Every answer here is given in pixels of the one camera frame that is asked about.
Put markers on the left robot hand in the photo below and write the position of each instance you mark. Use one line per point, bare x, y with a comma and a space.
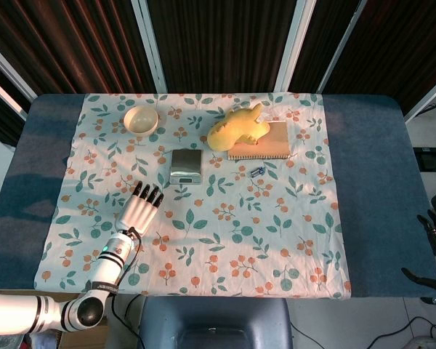
138, 214

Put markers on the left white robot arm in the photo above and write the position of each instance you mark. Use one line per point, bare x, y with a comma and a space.
105, 261

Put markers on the floral printed tablecloth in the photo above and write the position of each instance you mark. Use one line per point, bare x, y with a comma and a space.
203, 218

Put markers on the silver digital kitchen scale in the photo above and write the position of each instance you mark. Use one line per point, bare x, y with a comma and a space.
186, 166

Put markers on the black floor device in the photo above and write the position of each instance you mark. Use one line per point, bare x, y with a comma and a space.
432, 158

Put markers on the cream ceramic bowl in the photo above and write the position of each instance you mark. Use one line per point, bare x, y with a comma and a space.
141, 120

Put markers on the white power strip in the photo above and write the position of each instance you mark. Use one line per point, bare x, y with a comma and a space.
421, 343

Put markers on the small metal binder clip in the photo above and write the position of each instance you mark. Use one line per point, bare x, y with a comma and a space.
256, 171

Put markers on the yellow plush dinosaur toy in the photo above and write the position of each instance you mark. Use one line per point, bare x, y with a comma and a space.
236, 128

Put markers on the cardboard box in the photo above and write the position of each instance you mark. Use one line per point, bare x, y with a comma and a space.
83, 336

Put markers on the brown spiral notebook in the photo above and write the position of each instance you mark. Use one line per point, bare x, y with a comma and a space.
265, 143

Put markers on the white folding screen frame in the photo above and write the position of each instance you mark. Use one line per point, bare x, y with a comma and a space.
156, 45

